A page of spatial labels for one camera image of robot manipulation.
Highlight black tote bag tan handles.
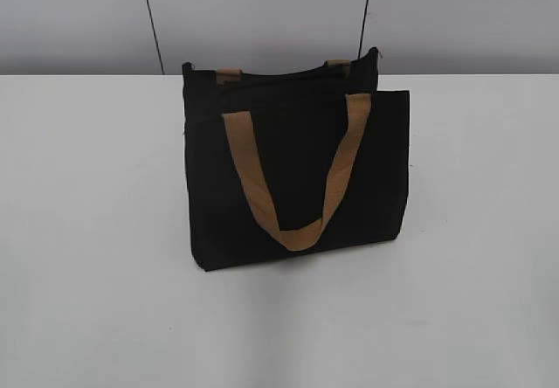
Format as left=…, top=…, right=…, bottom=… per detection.
left=182, top=48, right=410, bottom=271

